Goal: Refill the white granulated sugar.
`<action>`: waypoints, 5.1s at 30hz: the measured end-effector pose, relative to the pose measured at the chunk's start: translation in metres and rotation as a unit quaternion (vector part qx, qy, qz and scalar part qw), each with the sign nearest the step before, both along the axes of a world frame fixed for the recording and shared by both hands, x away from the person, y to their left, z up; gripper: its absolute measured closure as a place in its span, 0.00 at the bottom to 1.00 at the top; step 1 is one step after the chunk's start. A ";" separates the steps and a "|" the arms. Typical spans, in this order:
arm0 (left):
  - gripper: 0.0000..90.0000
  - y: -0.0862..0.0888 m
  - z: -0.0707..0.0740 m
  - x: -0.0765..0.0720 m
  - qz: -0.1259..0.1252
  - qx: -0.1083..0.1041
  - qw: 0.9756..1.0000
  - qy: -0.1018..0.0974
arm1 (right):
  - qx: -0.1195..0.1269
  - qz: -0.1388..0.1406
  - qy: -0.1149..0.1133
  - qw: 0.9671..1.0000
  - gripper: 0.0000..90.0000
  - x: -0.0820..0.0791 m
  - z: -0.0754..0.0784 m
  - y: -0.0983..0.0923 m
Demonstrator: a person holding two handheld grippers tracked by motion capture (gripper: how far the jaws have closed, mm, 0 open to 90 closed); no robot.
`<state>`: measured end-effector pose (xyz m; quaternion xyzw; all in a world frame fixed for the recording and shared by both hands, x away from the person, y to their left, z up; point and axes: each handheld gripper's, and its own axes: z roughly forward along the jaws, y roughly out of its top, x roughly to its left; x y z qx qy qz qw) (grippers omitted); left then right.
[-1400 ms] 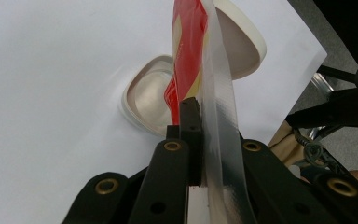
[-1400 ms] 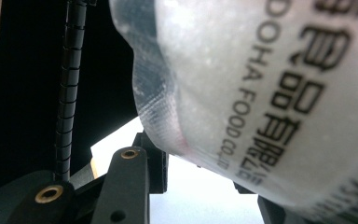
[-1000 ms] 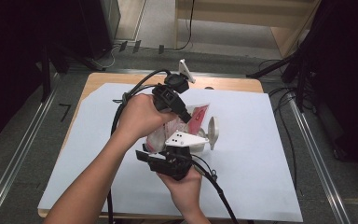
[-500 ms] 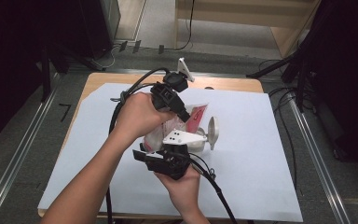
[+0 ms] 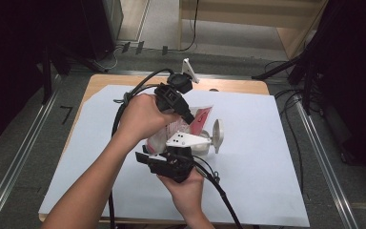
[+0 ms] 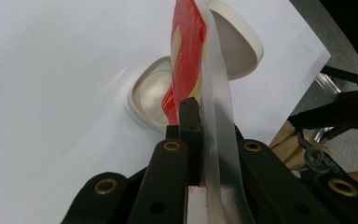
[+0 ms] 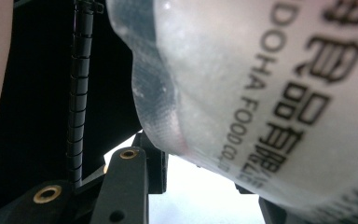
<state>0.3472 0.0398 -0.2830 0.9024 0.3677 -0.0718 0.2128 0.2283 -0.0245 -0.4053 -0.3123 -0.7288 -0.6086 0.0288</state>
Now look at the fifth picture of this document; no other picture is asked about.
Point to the white lidded container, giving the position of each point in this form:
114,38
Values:
218,132

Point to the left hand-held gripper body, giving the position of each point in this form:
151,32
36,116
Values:
171,93

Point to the black cabinet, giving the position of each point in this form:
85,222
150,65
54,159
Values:
98,28

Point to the metal floor rail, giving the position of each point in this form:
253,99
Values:
324,167
16,165
228,76

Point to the red and white spouted pouch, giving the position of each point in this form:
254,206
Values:
201,119

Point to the person's right hand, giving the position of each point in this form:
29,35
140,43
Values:
184,192

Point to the dark table grommet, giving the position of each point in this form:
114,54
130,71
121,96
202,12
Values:
213,90

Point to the black metal stand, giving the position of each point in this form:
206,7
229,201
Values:
276,68
46,79

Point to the light wooden shelf unit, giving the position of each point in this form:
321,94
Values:
235,12

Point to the black curtain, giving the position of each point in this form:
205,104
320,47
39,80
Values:
355,79
9,63

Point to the small black floor bracket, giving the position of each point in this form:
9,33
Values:
125,47
139,47
164,50

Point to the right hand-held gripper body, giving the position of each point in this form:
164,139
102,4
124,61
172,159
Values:
171,165

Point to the person's left hand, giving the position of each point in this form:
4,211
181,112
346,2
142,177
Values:
143,119

